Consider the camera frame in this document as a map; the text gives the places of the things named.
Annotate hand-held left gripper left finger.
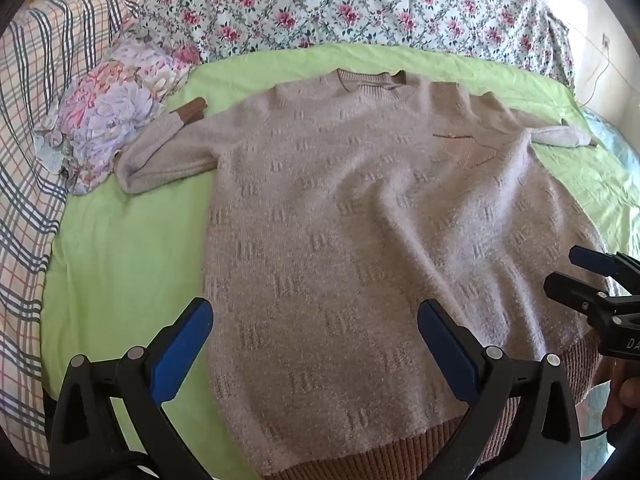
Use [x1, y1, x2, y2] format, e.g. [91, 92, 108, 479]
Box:
[47, 297, 216, 480]

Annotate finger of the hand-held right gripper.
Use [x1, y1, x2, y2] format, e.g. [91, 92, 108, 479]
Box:
[570, 245, 640, 282]
[544, 271, 640, 322]

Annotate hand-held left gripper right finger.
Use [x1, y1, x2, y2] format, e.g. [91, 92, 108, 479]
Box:
[417, 299, 583, 480]

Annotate beige knitted sweater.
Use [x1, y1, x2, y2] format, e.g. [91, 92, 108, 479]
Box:
[116, 69, 618, 478]

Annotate person's right hand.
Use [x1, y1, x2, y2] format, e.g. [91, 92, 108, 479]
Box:
[602, 359, 640, 441]

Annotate light green bed sheet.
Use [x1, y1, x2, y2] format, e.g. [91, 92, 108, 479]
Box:
[40, 42, 640, 480]

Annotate plaid blanket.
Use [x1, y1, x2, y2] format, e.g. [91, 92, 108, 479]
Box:
[0, 0, 151, 461]

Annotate pastel floral pillow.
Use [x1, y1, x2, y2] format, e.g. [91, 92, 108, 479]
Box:
[35, 35, 201, 196]

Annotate white quilt with pink roses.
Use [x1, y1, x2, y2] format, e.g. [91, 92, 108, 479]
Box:
[125, 0, 576, 93]

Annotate thin wall cable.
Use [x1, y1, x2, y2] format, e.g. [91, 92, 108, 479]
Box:
[580, 42, 616, 108]

